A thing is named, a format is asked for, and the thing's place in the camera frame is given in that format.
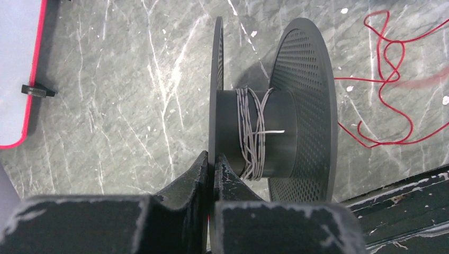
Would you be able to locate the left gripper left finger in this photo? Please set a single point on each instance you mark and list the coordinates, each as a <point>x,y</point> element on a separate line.
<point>172,220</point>

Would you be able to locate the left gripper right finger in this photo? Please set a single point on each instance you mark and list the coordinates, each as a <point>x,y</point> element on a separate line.
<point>242,222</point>

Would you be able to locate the grey cable spool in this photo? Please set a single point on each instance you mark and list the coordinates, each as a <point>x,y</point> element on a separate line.
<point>280,141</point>

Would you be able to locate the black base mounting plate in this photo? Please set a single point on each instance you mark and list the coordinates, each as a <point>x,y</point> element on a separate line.
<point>408,216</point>

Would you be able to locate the pink framed whiteboard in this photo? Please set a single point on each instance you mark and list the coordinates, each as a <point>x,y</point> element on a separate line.
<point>21,32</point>

